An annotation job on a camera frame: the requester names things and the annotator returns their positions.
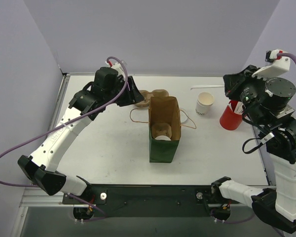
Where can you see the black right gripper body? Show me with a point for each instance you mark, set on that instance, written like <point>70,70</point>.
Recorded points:
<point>236,80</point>

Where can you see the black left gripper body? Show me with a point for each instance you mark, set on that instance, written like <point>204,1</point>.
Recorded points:
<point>128,92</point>

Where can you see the green paper bag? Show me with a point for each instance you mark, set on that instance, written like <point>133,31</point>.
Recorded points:
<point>164,110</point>

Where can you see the single brown cup carrier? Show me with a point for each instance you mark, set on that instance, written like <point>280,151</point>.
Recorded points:
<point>161,129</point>

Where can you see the translucent plastic lid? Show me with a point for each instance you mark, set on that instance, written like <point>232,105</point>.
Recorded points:
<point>163,137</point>
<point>183,116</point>

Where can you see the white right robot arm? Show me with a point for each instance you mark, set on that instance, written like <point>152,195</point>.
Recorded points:
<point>266,106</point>

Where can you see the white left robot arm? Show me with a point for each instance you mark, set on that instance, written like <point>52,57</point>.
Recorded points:
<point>110,85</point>

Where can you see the brown cardboard cup carrier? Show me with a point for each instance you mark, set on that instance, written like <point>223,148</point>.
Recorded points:
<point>147,96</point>

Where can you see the red straw holder cup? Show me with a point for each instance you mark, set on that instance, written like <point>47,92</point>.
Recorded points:
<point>229,119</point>

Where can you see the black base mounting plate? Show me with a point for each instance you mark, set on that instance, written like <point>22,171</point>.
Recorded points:
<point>155,200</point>

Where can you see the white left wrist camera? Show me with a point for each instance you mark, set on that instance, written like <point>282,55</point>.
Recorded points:
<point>117,66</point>

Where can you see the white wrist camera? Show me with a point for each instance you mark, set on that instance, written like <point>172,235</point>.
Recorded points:
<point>117,66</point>
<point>277,66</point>

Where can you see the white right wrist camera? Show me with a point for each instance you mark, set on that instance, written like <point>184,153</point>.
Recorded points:
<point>277,66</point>

